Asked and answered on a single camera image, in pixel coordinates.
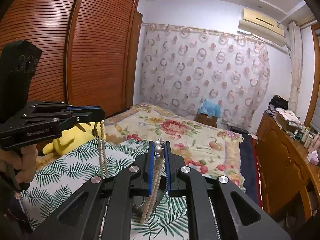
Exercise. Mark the floral bed cover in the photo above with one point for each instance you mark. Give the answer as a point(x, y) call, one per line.
point(212, 151)

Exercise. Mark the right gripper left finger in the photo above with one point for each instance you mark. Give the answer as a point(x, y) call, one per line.
point(101, 208)

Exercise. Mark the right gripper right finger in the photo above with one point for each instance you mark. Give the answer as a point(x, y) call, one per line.
point(217, 208)

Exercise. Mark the brown louvered wardrobe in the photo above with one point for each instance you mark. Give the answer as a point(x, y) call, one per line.
point(89, 49)

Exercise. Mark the person's left hand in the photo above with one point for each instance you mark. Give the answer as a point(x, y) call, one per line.
point(25, 164)

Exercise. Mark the palm leaf print tablecloth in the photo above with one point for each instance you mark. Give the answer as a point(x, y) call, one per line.
point(155, 196)

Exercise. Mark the wall air conditioner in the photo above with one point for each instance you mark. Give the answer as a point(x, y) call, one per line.
point(262, 26)

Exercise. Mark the circle pattern sheer curtain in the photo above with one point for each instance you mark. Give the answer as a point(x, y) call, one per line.
point(183, 68)

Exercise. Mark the cream bundled window curtain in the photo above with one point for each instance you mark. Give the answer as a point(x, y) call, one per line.
point(296, 64)

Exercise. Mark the yellow Pikachu plush toy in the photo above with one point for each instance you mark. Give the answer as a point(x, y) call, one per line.
point(74, 137)

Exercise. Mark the wooden sideboard cabinet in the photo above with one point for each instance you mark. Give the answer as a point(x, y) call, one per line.
point(285, 171)

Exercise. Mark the stack of folded clothes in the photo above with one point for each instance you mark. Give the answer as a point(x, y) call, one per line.
point(275, 103)

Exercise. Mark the pink tissue box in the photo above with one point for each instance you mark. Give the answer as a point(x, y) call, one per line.
point(313, 158)

